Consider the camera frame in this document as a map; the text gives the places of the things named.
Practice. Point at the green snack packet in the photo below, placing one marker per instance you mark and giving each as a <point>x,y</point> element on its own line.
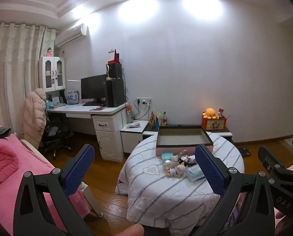
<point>158,114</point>

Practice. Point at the small round desk ornament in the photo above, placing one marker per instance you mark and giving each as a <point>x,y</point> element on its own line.
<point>108,72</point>

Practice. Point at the white hutch cabinet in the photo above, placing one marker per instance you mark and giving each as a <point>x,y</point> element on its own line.
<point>52,59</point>

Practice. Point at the printed flat packet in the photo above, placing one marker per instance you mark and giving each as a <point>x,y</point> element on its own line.
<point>134,125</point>

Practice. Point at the white desk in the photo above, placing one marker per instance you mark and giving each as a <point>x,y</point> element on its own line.
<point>109,127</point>

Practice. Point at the small red white toys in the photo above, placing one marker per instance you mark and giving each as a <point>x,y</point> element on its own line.
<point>220,113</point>

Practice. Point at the person's right hand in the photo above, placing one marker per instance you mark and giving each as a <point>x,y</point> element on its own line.
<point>292,226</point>

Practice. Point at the pink puffer jacket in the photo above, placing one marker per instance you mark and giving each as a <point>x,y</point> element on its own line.
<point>33,118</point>

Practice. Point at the person's left hand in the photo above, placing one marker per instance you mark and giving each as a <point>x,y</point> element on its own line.
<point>134,230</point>

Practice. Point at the beige curtain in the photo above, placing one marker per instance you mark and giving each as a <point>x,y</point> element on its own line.
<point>11,66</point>

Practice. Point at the pink plush toy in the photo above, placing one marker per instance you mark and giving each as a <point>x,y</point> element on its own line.
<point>178,170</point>

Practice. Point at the blue white printed box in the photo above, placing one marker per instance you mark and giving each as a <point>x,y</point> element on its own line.
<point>72,97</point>

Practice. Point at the black computer monitor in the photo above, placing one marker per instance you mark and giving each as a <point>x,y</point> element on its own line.
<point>93,87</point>

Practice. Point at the pink doll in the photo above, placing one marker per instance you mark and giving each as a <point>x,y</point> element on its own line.
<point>49,51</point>

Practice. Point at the white wall socket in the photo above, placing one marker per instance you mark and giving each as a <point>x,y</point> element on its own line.
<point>144,101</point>

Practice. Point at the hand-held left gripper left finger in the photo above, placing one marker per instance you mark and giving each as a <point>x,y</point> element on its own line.
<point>78,172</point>

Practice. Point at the pink storage box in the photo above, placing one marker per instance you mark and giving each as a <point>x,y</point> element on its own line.
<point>176,150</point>

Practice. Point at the pink booklet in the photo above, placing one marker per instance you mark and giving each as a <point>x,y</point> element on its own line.
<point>96,108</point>

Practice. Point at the orange cap bottle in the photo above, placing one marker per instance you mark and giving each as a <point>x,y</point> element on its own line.
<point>129,114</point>

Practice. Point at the blue carton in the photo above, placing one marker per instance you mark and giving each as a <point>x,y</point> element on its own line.
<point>157,123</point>

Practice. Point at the white nightstand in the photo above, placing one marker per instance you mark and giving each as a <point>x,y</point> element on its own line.
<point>131,140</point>

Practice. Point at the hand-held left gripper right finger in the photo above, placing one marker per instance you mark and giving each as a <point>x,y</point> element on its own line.
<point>210,169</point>

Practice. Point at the orange octopus plush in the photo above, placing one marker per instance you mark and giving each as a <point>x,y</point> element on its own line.
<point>209,113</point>

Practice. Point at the orange snack bag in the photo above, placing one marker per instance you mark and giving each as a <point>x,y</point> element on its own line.
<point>152,120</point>

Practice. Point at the white bed frame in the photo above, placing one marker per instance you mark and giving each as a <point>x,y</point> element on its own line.
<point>38,153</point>

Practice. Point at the black computer tower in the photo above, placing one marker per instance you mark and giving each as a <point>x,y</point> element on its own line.
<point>115,93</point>

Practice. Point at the round table, striped cloth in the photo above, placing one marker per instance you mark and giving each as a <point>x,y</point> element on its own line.
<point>161,196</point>

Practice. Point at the red printed box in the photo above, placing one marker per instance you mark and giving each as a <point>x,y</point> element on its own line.
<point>214,124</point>

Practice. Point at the black speaker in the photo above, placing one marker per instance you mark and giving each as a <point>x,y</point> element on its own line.
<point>115,71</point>

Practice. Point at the black keyboard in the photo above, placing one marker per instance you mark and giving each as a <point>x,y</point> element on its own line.
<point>92,103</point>

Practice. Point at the white air conditioner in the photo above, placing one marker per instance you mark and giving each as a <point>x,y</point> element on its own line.
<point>70,35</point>

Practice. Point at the teal oval case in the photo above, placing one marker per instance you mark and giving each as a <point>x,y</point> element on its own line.
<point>166,156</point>

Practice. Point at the pink bed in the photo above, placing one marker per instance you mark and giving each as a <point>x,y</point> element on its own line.
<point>3,157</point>

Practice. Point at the clear plastic box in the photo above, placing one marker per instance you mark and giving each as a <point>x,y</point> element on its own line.
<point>194,173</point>

